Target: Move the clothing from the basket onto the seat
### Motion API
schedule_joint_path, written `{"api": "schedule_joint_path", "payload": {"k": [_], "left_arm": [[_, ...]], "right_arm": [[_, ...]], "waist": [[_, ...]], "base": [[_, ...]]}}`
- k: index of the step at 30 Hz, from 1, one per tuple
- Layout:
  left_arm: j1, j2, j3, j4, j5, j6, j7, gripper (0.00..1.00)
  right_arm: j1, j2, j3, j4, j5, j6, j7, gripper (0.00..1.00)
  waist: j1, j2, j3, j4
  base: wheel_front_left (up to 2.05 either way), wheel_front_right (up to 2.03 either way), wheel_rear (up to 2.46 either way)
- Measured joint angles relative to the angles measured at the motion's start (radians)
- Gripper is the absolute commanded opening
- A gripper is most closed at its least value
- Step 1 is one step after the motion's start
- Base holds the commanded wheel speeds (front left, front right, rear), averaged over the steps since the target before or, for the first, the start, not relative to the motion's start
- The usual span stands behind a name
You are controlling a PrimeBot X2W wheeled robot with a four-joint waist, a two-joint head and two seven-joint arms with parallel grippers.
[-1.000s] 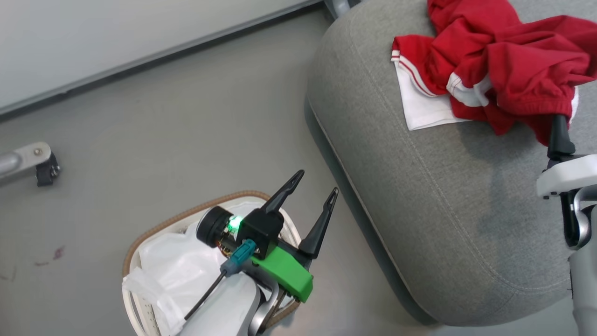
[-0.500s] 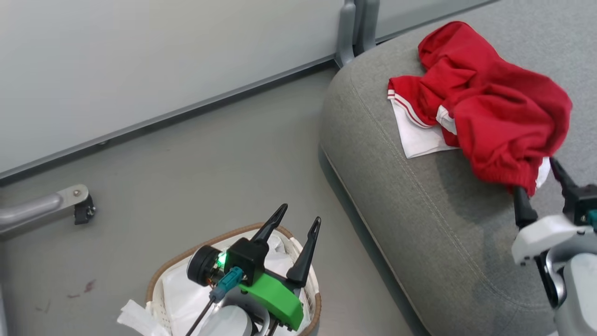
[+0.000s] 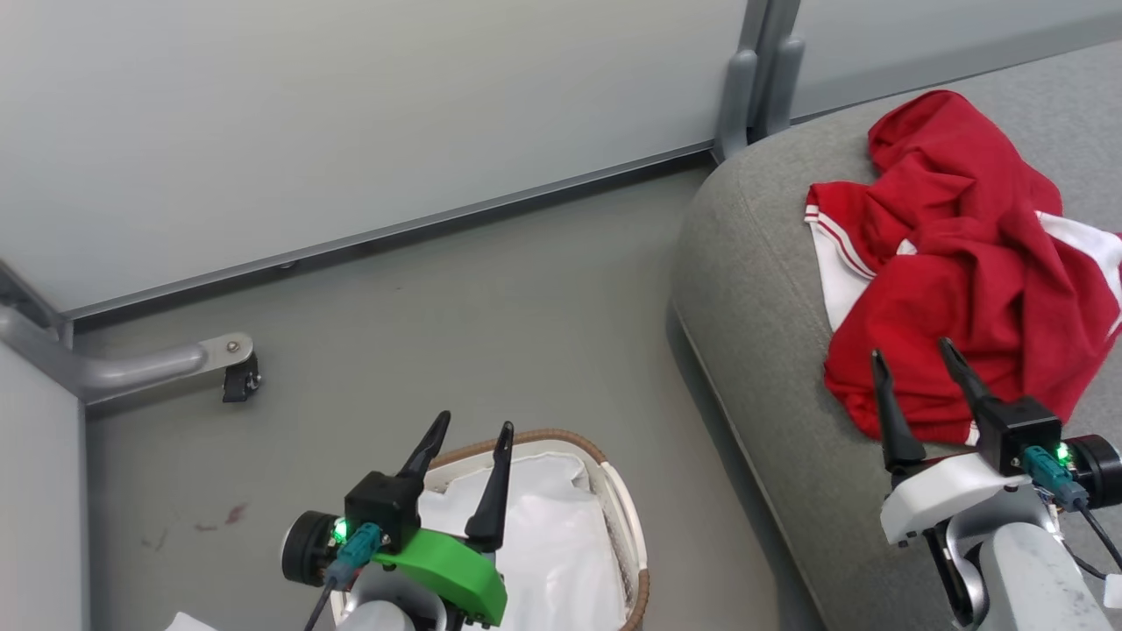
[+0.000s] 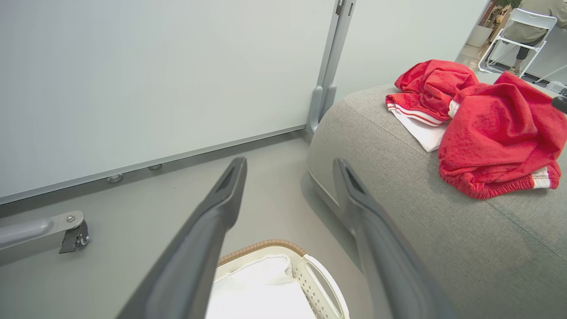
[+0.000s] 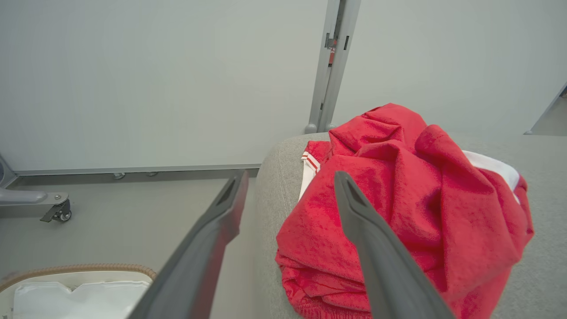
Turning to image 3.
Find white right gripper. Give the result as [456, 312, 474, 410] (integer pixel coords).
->
[870, 337, 1036, 547]

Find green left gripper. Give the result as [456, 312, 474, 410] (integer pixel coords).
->
[372, 409, 515, 628]

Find grey partition corner post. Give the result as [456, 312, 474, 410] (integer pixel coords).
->
[0, 261, 73, 344]

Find grey partition foot bar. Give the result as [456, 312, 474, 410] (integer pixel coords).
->
[0, 301, 256, 405]

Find teal cable connector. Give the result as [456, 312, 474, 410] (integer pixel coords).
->
[1020, 444, 1090, 513]
[325, 522, 385, 587]

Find thin black cable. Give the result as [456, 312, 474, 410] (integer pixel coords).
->
[1062, 503, 1122, 581]
[302, 574, 340, 631]

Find white laundry basket brown rim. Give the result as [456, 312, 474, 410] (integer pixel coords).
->
[330, 428, 652, 631]

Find red and white shirt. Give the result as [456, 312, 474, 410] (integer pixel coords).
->
[804, 89, 1122, 447]

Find white basket liner cloth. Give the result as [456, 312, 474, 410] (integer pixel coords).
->
[415, 450, 631, 631]

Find grey partition post foot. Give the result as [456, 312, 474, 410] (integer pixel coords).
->
[757, 34, 806, 138]
[714, 47, 760, 164]

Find grey partition bottom rail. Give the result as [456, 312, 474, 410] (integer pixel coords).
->
[65, 139, 717, 322]

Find grey fabric sofa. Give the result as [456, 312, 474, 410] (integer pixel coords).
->
[670, 39, 1122, 631]

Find black caster wheel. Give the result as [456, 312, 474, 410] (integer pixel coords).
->
[221, 352, 262, 405]

